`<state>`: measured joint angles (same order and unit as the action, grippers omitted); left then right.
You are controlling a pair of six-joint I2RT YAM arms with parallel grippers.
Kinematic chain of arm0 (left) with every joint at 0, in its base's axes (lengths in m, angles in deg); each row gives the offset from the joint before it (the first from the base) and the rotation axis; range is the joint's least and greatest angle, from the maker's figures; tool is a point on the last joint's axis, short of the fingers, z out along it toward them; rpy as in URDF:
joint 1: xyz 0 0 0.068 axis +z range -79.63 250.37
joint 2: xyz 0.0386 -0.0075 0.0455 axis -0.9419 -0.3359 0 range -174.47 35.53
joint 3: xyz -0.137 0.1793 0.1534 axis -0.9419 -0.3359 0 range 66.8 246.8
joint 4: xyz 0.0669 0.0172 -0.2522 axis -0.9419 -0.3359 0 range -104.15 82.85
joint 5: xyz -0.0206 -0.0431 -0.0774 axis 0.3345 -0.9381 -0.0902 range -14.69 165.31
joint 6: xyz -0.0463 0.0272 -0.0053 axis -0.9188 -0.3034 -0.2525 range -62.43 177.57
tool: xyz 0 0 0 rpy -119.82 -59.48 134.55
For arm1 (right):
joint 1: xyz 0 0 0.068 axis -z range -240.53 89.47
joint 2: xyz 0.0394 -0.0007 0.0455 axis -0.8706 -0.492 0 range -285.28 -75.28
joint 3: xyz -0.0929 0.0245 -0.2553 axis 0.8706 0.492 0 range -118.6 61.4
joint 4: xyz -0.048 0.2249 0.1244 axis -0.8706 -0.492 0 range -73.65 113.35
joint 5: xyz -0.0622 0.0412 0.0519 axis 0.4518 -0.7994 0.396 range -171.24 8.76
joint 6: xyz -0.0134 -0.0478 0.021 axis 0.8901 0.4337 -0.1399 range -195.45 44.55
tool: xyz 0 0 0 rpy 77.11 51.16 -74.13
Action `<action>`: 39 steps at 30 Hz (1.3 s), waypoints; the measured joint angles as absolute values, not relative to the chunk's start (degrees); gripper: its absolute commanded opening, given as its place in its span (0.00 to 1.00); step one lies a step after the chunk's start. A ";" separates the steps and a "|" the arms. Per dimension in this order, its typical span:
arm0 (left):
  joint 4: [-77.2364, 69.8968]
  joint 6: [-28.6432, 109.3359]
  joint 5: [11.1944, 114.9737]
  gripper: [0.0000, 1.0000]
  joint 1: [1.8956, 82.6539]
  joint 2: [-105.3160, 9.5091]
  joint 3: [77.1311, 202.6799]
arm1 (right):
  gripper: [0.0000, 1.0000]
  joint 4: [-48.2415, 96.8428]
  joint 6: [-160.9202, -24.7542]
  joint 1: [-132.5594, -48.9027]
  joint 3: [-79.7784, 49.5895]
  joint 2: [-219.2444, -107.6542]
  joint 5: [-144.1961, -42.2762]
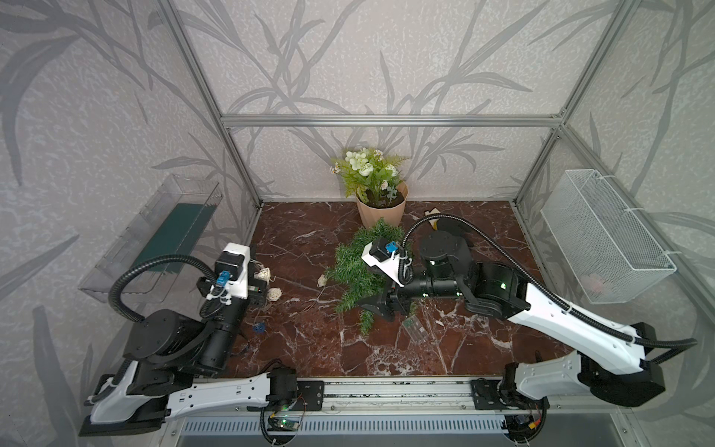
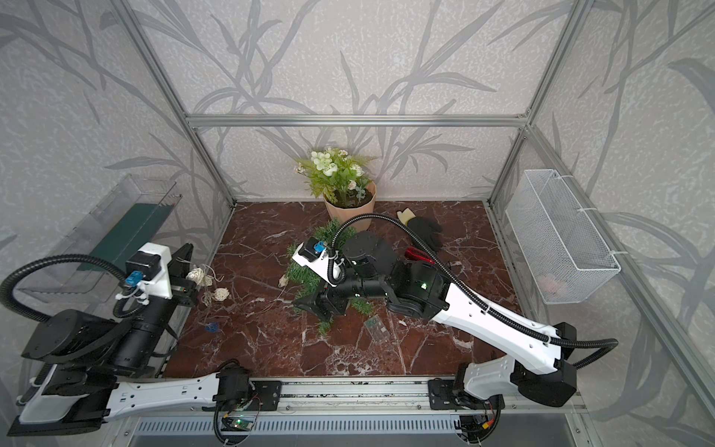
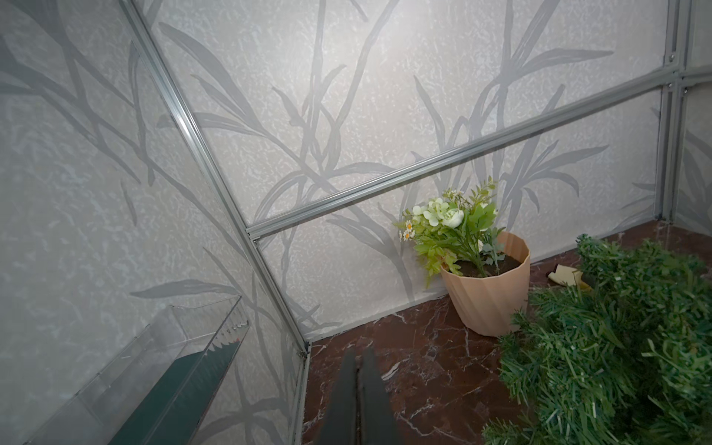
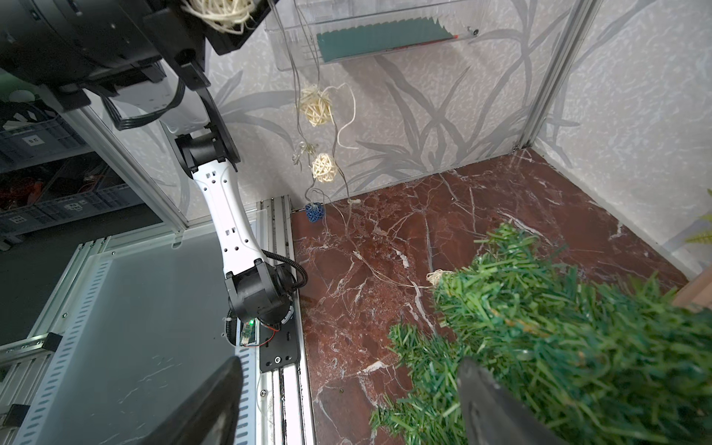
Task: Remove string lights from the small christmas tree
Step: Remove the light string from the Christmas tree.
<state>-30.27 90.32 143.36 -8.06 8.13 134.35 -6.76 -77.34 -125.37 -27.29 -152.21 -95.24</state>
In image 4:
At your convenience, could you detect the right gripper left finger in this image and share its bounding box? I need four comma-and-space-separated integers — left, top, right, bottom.
140, 356, 244, 444

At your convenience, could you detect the small green christmas tree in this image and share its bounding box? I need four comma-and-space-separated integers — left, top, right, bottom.
370, 224, 711, 444

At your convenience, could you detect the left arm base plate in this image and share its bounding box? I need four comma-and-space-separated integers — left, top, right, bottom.
259, 315, 302, 373

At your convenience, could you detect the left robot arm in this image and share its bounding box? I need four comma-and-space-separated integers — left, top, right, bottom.
1, 1, 308, 331

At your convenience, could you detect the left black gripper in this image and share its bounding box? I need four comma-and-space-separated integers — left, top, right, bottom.
141, 1, 276, 89

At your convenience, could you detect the clear plastic wall tray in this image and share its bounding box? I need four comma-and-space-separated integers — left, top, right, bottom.
263, 0, 491, 70

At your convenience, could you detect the potted white flower plant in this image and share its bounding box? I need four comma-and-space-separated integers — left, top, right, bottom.
665, 210, 711, 310

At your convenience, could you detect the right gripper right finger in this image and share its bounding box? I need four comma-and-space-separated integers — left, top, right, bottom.
456, 357, 562, 445

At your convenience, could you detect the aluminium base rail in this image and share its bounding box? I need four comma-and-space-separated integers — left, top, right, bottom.
1, 222, 314, 444

